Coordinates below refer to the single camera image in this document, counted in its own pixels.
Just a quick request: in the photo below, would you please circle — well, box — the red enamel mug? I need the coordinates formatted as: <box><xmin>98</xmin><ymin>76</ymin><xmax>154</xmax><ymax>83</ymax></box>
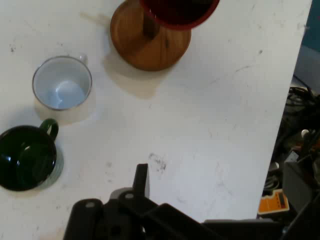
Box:
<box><xmin>138</xmin><ymin>0</ymin><xmax>221</xmax><ymax>31</ymax></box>

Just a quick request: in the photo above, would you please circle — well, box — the dark green mug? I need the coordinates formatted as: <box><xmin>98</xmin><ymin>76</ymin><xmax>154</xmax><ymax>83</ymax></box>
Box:
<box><xmin>0</xmin><ymin>117</ymin><xmax>65</xmax><ymax>193</ymax></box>

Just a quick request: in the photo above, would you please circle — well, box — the grey plastic box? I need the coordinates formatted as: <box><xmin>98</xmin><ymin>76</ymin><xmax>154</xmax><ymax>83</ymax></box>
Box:
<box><xmin>283</xmin><ymin>149</ymin><xmax>320</xmax><ymax>214</ymax></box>

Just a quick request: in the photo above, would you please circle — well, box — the wooden mug tree stand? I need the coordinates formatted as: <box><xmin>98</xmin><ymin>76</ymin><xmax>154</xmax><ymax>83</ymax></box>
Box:
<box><xmin>109</xmin><ymin>0</ymin><xmax>193</xmax><ymax>72</ymax></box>

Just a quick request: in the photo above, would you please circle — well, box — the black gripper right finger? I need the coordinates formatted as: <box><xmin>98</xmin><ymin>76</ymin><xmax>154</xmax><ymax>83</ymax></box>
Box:
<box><xmin>144</xmin><ymin>203</ymin><xmax>286</xmax><ymax>240</ymax></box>

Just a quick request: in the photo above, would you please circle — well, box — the tangled black cable bundle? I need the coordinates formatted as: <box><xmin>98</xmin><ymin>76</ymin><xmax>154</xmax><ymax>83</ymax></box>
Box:
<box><xmin>274</xmin><ymin>86</ymin><xmax>320</xmax><ymax>156</ymax></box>

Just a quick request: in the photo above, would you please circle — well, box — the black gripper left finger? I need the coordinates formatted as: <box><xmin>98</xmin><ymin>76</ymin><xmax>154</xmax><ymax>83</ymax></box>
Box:
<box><xmin>62</xmin><ymin>163</ymin><xmax>161</xmax><ymax>240</ymax></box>

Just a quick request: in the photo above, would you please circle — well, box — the white enamel mug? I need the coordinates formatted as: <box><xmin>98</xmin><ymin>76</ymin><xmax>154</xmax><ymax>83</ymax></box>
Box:
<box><xmin>31</xmin><ymin>53</ymin><xmax>94</xmax><ymax>112</ymax></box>

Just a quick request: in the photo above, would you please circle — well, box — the yellow handheld tester device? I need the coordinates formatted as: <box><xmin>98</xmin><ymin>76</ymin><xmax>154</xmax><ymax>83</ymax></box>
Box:
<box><xmin>257</xmin><ymin>189</ymin><xmax>291</xmax><ymax>217</ymax></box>

